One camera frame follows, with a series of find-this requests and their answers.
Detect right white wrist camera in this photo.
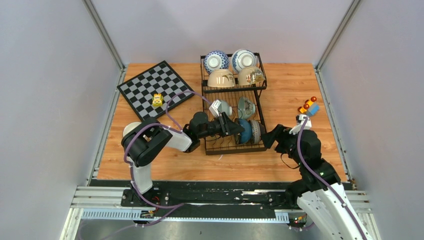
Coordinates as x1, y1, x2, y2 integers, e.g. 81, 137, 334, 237
289, 114, 312, 135

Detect cream leaf bowl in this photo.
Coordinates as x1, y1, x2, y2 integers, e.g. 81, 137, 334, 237
207, 69, 236, 88

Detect black white chessboard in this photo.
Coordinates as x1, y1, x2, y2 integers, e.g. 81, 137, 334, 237
117, 60, 194, 121

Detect blue diamond pattern bowl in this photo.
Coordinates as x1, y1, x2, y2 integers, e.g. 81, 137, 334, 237
203, 50, 230, 74

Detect dark blue glazed bowl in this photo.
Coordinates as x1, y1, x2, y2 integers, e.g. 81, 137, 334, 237
236, 118, 253, 145

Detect pale green ribbed bowl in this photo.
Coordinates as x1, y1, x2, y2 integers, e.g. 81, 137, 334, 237
218, 100, 233, 117

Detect black wire dish rack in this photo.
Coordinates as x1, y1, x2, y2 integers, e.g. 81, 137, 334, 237
200, 55, 268, 156

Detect blue white porcelain bowl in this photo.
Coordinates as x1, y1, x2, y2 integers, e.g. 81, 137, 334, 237
231, 49, 257, 74

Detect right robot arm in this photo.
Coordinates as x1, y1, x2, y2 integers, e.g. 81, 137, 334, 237
261, 124, 373, 240

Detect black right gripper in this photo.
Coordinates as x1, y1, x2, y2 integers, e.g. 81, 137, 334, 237
260, 123, 305, 166

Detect orange blue toy blocks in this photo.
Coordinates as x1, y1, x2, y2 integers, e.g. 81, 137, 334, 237
297, 96, 320, 117

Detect blue white patterned bowl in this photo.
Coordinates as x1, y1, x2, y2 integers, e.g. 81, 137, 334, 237
248, 119, 266, 145

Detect yellow toy block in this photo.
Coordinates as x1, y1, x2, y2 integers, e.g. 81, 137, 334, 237
151, 93, 164, 107

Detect cream painted bowl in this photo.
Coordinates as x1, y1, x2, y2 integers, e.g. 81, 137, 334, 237
237, 66, 266, 86

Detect green floral bowl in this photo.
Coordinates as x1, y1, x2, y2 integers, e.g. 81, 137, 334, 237
237, 96, 256, 120

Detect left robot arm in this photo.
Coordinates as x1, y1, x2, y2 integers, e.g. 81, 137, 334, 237
121, 111, 245, 207

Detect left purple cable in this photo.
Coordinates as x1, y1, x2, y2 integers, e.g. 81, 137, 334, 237
123, 90, 213, 228

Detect teal white striped bowl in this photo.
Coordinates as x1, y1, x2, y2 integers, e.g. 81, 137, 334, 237
122, 121, 142, 138

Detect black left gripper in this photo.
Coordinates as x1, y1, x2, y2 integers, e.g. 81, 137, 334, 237
198, 112, 245, 140

